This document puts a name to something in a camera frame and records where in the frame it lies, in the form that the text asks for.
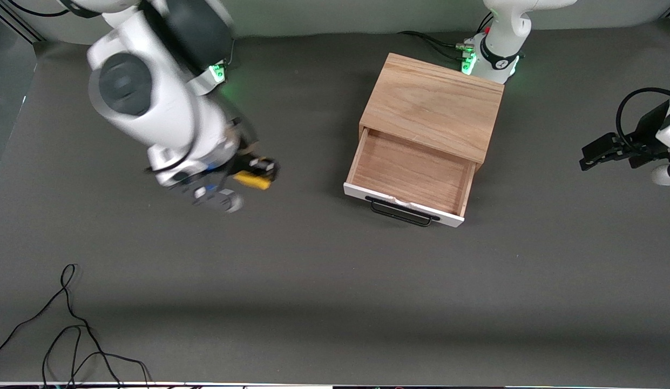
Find wooden drawer cabinet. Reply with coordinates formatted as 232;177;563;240
358;52;506;171

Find black cables at left arm base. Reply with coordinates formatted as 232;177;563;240
400;30;469;60

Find black metal drawer handle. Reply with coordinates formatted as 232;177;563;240
365;195;441;228

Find thin black loose cable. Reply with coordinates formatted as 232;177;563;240
0;264;153;389

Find wooden drawer white front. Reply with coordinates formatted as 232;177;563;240
343;128;479;229

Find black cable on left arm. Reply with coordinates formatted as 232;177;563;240
615;88;670;153

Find yellow cube block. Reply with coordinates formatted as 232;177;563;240
233;171;273;191

